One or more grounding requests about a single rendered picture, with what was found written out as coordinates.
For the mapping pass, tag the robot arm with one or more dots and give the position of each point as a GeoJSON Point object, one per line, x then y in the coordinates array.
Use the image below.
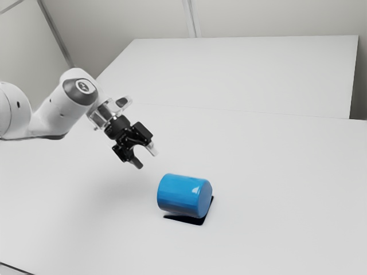
{"type": "Point", "coordinates": [54, 98]}

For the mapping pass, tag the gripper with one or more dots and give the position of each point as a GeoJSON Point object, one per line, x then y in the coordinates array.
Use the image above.
{"type": "Point", "coordinates": [123, 131]}

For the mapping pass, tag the blue mug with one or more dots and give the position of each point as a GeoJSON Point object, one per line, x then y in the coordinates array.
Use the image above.
{"type": "Point", "coordinates": [183, 194]}

